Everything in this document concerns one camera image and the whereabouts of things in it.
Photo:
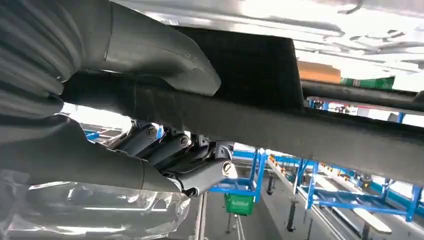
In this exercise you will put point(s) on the silver metal pole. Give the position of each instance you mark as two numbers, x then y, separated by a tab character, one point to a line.
200	218

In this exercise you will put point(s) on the clear plastic wrap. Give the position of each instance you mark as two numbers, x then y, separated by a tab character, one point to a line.
99	215

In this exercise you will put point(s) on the black stanchion post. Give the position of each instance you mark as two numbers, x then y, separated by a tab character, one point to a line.
291	215
270	185

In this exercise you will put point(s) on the blue metal shelf rack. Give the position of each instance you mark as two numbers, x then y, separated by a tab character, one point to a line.
232	189
311	185

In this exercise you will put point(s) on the green board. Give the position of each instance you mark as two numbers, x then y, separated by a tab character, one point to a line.
367	83

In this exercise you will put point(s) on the orange board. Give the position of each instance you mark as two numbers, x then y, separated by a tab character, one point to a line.
318	72

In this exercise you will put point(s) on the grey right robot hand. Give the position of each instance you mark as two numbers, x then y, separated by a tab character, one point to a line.
139	49

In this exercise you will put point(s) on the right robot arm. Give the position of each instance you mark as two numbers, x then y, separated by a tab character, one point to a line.
26	49

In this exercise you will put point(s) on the green plastic crate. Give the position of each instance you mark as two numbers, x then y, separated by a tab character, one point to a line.
239	205

